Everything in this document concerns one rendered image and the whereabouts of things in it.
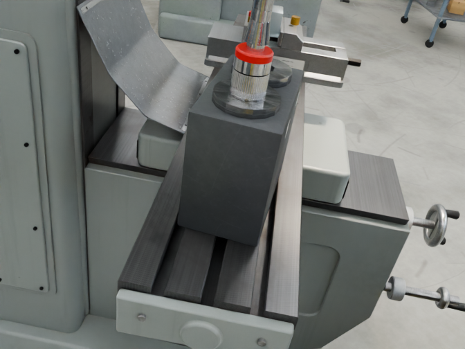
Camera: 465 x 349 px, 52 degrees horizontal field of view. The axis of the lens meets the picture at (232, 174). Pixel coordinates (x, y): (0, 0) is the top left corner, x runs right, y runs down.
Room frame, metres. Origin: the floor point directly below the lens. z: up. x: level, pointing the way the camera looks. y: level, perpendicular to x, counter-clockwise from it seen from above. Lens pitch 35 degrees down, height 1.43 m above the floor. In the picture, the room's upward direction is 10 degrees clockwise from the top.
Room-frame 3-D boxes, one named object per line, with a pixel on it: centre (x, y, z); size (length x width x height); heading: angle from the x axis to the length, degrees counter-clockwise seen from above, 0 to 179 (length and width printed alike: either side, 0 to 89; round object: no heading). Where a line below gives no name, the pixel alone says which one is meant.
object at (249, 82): (0.57, 0.00, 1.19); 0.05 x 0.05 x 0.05
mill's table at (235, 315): (1.00, -0.02, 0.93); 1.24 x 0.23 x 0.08; 178
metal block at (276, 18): (1.20, -0.03, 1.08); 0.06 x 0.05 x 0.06; 0
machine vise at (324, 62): (1.20, -0.06, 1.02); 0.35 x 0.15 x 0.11; 90
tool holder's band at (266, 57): (0.57, 0.00, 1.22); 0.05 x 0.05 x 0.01
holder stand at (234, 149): (0.62, -0.01, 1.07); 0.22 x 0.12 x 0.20; 171
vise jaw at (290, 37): (1.20, -0.08, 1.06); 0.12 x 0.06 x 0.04; 0
